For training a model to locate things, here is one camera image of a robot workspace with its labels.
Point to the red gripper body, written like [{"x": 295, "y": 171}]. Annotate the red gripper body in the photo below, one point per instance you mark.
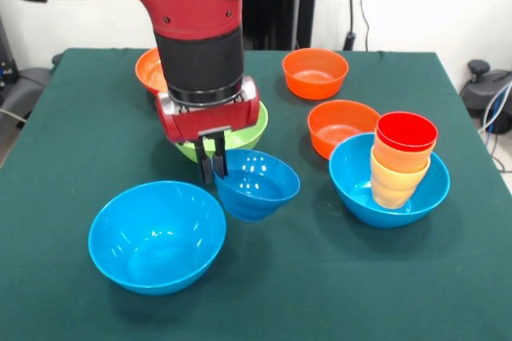
[{"x": 208, "y": 123}]

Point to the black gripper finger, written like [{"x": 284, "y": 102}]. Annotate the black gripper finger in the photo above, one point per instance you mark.
[
  {"x": 220, "y": 157},
  {"x": 204, "y": 165}
]

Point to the green bowl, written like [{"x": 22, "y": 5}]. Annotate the green bowl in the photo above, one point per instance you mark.
[{"x": 244, "y": 139}]

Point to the small dark blue bowl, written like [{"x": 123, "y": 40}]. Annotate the small dark blue bowl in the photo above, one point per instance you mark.
[{"x": 256, "y": 197}]

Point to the orange bowl with ringed bottom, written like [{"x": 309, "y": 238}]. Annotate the orange bowl with ringed bottom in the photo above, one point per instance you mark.
[{"x": 336, "y": 125}]

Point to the stack of yellow cups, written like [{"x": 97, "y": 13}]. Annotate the stack of yellow cups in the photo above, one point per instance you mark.
[{"x": 392, "y": 191}]

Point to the red cup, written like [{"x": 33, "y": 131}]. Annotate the red cup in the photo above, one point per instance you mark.
[{"x": 406, "y": 131}]

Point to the large orange bowl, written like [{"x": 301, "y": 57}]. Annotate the large orange bowl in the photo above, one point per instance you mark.
[{"x": 150, "y": 73}]

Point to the large blue bowl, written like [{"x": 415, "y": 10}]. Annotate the large blue bowl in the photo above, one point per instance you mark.
[
  {"x": 352, "y": 193},
  {"x": 156, "y": 253}
]

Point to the small plain orange bowl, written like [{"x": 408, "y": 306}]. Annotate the small plain orange bowl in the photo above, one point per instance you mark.
[{"x": 314, "y": 85}]

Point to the dark green tablecloth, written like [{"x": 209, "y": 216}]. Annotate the dark green tablecloth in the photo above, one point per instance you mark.
[{"x": 360, "y": 297}]

